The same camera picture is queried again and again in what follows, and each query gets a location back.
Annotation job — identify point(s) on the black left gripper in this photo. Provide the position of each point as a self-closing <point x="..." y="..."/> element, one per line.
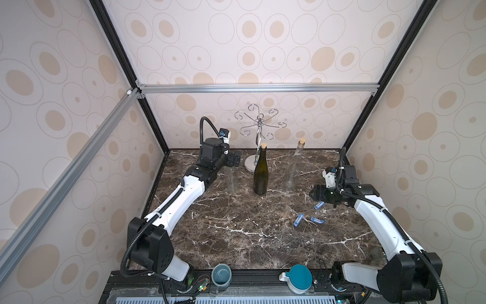
<point x="231" y="161"/>

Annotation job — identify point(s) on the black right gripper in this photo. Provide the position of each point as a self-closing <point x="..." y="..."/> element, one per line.
<point x="317" y="193"/>

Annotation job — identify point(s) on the clear bottle black cap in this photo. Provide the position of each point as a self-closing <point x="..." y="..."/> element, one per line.
<point x="231" y="175"/>

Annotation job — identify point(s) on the dark green wine bottle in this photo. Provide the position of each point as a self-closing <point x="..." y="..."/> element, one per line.
<point x="261" y="173"/>

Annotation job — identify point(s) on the clear glass bottle cork stopper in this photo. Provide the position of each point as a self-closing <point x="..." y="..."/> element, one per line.
<point x="294" y="167"/>

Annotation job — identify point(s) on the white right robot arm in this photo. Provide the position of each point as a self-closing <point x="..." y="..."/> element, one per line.
<point x="411" y="273"/>

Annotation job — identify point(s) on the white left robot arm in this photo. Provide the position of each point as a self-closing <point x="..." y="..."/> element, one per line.
<point x="148" y="238"/>

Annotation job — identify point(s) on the chrome glass rack stand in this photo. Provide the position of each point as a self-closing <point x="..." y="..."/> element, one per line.
<point x="260" y="121"/>

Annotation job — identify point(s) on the teal lid white container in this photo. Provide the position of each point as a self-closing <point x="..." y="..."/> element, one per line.
<point x="299" y="279"/>

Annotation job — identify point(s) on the grey teal cup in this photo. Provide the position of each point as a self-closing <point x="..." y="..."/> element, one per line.
<point x="221" y="276"/>

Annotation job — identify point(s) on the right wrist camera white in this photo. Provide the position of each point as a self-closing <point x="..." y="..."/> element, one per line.
<point x="329" y="174"/>

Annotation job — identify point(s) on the horizontal aluminium rail back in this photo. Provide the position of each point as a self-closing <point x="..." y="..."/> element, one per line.
<point x="258" y="88"/>

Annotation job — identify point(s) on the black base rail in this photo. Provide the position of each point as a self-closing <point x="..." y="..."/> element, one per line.
<point x="247" y="286"/>

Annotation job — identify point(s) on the aluminium rail left side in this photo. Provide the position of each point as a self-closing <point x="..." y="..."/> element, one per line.
<point x="38" y="218"/>

